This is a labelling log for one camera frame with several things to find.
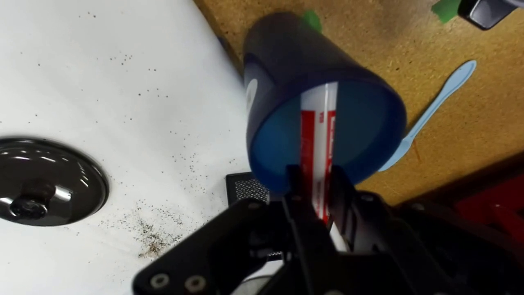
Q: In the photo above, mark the red and white marker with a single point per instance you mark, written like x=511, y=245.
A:
x=319, y=137

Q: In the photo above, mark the green tape mark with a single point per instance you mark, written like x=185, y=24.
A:
x=444, y=11

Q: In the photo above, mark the red and black microwave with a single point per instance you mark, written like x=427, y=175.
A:
x=491, y=203

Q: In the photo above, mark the blue plastic cup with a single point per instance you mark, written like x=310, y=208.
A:
x=272, y=71

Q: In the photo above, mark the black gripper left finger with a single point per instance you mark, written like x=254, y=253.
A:
x=234, y=252

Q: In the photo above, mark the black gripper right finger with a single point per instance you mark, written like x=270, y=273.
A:
x=409, y=257

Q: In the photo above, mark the white cloth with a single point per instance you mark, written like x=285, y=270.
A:
x=108, y=83

